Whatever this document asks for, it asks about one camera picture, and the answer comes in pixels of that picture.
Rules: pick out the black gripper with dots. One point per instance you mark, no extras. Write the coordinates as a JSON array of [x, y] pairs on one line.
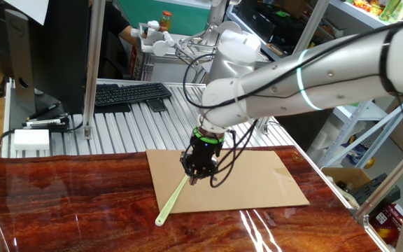
[[205, 154]]

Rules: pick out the pale green plastic flyswatter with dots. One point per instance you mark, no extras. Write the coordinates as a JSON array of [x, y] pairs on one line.
[[171, 203]]

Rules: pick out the white haptic control device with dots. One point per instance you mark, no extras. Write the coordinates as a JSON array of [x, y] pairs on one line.
[[159, 45]]

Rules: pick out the brown cardboard sheet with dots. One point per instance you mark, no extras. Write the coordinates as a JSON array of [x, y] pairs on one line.
[[257, 182]]

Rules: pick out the black smartphone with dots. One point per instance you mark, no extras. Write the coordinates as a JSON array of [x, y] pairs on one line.
[[156, 105]]

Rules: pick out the black computer keyboard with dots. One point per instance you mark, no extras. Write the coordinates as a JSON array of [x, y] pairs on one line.
[[131, 94]]

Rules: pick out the silver aluminium case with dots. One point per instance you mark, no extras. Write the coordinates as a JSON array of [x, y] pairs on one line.
[[166, 71]]

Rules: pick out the black cabinet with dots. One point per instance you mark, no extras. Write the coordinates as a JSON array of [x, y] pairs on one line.
[[303, 129]]

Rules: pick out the glossy red woodgrain mat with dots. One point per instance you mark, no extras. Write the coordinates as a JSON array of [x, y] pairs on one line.
[[82, 210]]

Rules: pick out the white foam block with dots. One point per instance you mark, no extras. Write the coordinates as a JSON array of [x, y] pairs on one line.
[[324, 140]]

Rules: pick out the open brown cardboard box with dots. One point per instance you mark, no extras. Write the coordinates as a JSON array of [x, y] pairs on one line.
[[348, 175]]

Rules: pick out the glass jar orange lid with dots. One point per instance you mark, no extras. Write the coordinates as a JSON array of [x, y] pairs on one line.
[[166, 21]]

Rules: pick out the white black marker pen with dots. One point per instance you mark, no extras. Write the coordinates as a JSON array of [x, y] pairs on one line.
[[44, 122]]

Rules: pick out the yellow ball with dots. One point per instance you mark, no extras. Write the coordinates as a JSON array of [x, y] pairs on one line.
[[369, 163]]

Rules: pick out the person torso black shirt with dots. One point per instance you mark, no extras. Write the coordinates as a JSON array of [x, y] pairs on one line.
[[112, 21]]

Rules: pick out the white power adapter box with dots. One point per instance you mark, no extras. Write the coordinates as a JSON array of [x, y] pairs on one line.
[[31, 139]]

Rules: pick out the black plastic case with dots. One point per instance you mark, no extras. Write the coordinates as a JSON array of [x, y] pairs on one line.
[[373, 189]]

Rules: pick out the black computer monitor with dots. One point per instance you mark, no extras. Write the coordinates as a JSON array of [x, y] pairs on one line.
[[61, 52]]

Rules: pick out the red printed box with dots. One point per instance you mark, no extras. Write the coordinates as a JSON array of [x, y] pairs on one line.
[[390, 224]]

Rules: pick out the white metal shelf rack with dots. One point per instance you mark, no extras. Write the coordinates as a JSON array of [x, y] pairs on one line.
[[362, 19]]

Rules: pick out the red yellow toy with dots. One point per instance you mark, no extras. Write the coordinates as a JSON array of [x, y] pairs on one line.
[[366, 5]]

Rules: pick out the white paper sheet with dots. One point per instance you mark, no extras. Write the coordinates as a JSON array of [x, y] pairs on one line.
[[30, 8]]

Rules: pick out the green plastic bottle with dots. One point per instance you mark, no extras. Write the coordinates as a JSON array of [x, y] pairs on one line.
[[388, 10]]

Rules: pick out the pale green bottle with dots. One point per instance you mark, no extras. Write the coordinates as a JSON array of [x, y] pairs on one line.
[[402, 12]]

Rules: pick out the aluminium frame post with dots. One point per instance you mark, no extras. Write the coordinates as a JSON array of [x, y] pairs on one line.
[[313, 21], [390, 182], [93, 70]]

